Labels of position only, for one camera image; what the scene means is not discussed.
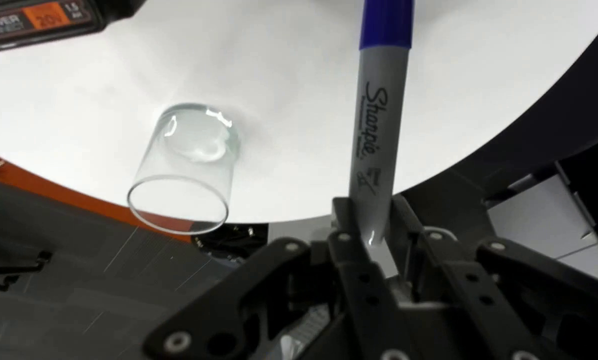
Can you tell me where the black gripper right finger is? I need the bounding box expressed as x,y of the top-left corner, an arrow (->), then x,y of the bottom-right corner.
385,194 -> 598,360

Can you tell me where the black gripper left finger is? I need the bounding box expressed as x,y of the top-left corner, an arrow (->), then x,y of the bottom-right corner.
141,196 -> 414,360

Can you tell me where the blue capped grey marker pen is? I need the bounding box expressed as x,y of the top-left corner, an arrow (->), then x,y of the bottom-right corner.
345,0 -> 415,247

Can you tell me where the clear glass cup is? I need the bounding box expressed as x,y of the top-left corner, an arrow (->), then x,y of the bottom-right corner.
124,101 -> 243,238

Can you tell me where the white box with ribbed side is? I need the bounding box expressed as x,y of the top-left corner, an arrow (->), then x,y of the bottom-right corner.
486,169 -> 598,289

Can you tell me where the orange black cordless drill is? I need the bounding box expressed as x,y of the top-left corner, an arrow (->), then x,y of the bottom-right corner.
0,0 -> 146,56

